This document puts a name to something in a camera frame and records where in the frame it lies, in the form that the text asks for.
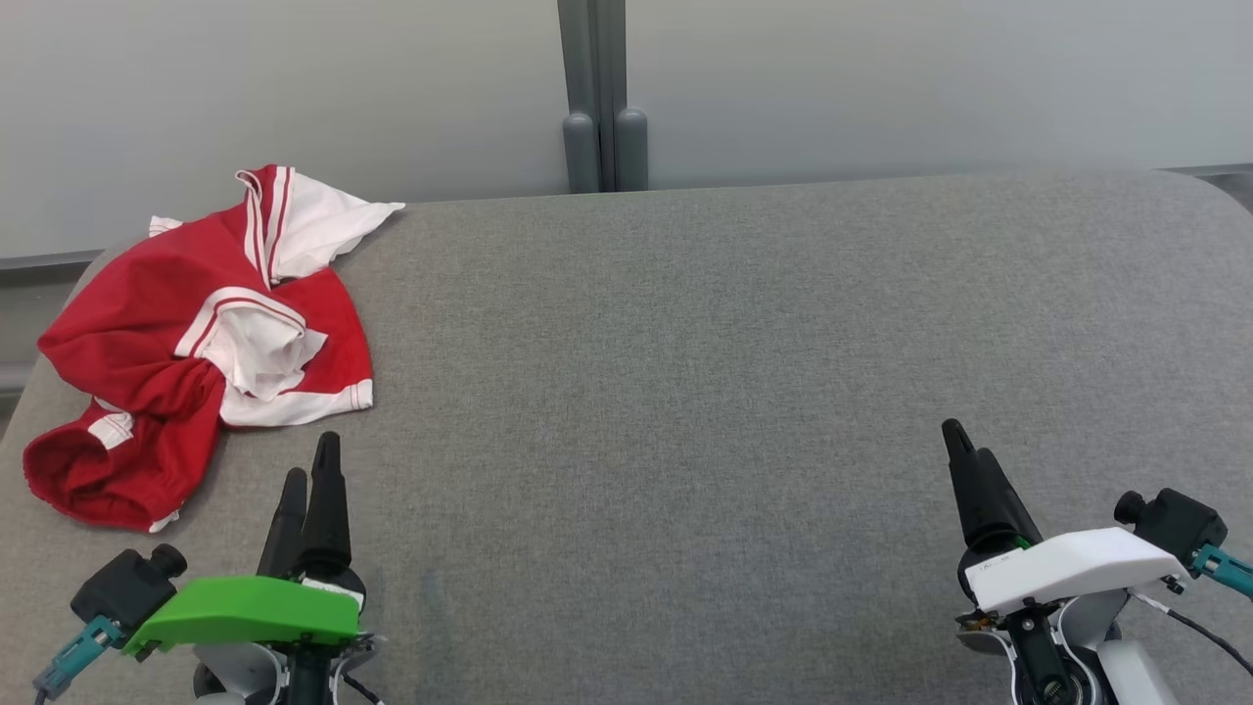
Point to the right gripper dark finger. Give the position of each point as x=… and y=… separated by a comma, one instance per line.
x=964, y=470
x=1000, y=514

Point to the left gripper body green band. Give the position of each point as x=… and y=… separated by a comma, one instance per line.
x=245, y=612

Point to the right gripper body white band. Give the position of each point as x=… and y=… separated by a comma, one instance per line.
x=1067, y=568

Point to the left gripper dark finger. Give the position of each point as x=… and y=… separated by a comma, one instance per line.
x=328, y=519
x=284, y=534

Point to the red white basketball shorts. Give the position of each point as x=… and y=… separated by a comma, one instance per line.
x=127, y=475

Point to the red white basketball jersey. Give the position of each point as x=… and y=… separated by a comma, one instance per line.
x=166, y=284

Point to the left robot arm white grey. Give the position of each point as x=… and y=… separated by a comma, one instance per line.
x=245, y=674

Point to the grey fabric padded surface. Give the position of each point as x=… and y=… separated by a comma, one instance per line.
x=666, y=411

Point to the grey horizontal bar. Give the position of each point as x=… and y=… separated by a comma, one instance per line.
x=14, y=377

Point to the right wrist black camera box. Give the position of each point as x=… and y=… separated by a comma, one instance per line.
x=1180, y=524

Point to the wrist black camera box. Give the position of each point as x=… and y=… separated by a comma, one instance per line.
x=122, y=587
x=1180, y=524

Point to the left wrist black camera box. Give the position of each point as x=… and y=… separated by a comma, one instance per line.
x=122, y=587

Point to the grey wall rail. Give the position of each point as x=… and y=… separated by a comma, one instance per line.
x=1219, y=170
x=49, y=260

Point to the grey vertical partition post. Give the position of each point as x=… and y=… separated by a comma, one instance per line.
x=605, y=117

